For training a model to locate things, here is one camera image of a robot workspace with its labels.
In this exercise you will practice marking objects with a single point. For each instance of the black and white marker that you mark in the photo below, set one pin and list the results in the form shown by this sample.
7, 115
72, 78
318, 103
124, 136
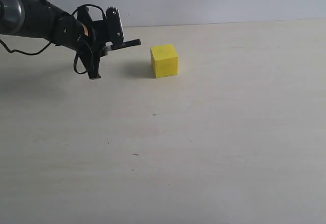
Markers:
127, 44

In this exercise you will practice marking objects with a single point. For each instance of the yellow foam cube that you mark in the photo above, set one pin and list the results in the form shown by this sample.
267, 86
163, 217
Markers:
164, 60

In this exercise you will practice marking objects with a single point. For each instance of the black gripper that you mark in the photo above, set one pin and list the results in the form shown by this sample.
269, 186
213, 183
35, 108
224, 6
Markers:
79, 32

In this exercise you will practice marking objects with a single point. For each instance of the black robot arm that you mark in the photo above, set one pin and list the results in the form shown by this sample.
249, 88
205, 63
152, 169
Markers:
30, 18

